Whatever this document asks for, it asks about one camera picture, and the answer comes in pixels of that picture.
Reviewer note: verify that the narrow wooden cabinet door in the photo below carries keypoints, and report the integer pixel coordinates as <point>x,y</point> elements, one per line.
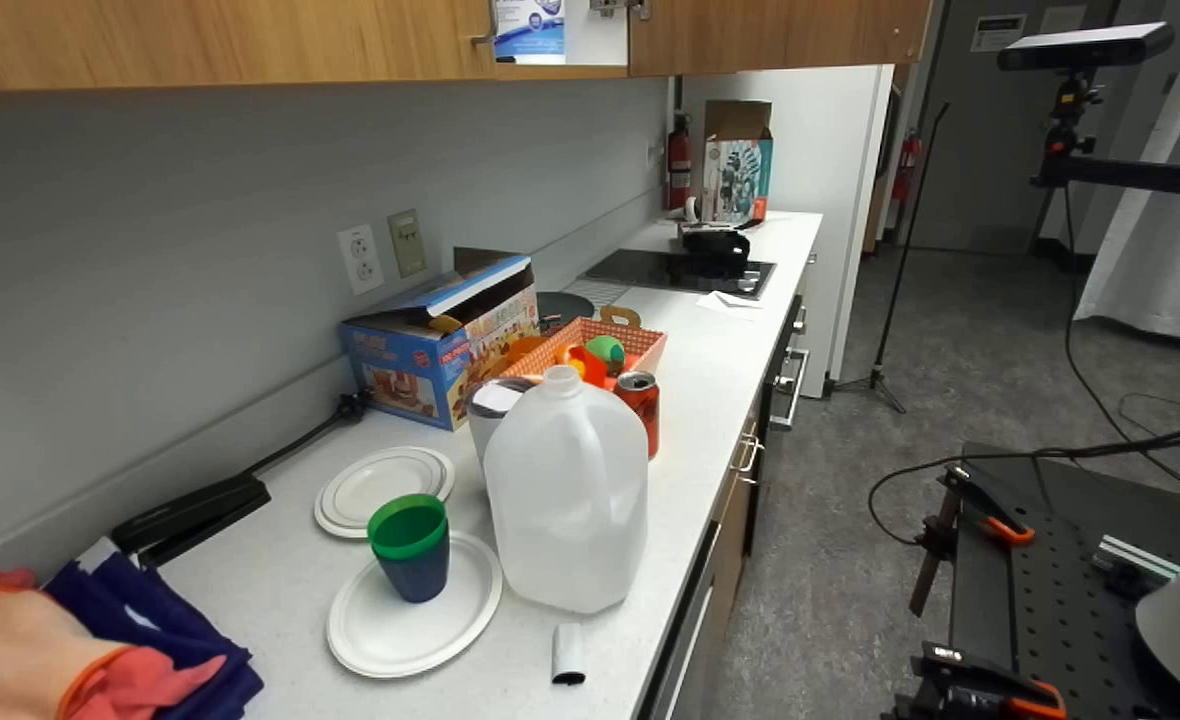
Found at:
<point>774,34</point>

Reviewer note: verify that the grey base cabinet drawers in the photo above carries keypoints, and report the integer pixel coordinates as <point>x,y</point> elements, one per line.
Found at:
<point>749,533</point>

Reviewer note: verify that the white interior cabinet body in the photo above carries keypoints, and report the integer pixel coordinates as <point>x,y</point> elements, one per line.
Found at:
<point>596,43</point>

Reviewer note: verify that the silver cabinet hinge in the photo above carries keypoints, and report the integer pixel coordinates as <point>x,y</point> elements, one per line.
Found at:
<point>611,4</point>

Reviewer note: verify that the wide wooden cabinet door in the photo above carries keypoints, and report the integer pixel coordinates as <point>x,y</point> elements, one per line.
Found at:
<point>213,43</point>

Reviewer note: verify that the orange ball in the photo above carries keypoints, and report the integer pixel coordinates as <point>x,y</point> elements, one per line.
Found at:
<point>590,364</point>

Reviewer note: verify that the green ball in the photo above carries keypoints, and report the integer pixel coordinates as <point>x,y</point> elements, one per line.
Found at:
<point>606,351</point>

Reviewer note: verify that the orange plastic tray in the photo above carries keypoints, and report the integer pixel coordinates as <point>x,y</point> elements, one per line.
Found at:
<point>642,351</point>

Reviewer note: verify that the brown tape roll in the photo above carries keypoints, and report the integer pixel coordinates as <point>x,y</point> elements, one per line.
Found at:
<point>622,316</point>

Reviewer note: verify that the dark round plate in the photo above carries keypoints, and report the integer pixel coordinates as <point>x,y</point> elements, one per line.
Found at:
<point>563,310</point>

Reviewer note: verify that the red soda can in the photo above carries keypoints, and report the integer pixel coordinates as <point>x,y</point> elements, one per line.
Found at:
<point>642,406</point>

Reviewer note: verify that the black glass cooktop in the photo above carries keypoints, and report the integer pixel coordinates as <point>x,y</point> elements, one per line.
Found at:
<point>674,273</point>

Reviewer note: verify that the translucent plastic milk jug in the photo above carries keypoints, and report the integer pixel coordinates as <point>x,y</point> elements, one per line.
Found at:
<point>571,506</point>

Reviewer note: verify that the black cooking pot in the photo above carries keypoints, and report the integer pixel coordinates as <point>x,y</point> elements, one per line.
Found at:
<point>712,249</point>

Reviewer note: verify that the blue cardboard food box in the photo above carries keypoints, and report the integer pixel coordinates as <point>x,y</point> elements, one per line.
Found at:
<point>413,363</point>

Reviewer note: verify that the red fire extinguisher by counter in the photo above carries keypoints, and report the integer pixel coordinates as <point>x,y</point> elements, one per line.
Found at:
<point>677,164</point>

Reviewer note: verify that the green plastic cup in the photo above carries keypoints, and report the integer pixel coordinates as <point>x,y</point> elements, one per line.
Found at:
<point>409,520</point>

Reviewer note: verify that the small white paper plates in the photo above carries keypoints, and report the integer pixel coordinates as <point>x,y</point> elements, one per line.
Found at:
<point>382,486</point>

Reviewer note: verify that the teal printed cardboard box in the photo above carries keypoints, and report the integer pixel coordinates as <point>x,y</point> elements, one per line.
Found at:
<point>739,164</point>

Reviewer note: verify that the blue plastic cup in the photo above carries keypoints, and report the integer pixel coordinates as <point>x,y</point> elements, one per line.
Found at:
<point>413,577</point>

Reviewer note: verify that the small white black marker cap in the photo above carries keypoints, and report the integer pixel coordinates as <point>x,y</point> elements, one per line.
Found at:
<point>571,659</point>

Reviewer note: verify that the thin black light stand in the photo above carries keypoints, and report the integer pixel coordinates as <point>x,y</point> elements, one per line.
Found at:
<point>896,294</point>

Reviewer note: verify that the large white paper plate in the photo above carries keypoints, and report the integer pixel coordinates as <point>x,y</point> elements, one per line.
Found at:
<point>400,635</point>

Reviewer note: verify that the white wipes tub blue label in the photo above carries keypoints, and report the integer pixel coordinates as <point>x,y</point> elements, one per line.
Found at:
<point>531,24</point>

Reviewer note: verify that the red fire extinguisher by doorway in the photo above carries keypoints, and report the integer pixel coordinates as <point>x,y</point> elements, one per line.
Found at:
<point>911,173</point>

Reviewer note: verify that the black stapler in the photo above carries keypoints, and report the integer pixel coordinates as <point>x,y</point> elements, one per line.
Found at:
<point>192,513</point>

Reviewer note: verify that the black orange clamp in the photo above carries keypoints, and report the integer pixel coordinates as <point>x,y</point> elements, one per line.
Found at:
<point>988,687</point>
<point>993,513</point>

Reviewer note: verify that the dark blue cloth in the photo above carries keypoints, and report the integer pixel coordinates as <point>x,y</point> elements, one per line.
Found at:
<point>169,620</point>

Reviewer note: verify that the black perforated breadboard table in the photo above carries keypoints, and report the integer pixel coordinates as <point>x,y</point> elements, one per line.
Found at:
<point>1055,614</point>

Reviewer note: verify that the white fabric backdrop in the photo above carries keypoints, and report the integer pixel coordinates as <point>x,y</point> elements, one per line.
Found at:
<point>1151,273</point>

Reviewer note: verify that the orange pink cloth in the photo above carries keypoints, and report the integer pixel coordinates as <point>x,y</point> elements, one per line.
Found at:
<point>14,655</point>

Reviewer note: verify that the beige wall switch plate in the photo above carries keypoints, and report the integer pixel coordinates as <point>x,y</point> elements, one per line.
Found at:
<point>405,241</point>

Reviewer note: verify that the white wall outlet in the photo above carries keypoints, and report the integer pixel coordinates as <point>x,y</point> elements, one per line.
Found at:
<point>362,259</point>

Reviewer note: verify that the black camera tripod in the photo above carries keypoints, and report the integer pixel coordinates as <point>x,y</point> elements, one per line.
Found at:
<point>1072,135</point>

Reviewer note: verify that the silver aluminium rail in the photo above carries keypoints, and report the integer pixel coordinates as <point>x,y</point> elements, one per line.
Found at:
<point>1138,558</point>

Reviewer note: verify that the black flat camera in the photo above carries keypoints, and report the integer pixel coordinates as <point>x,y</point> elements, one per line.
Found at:
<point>1083,47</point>

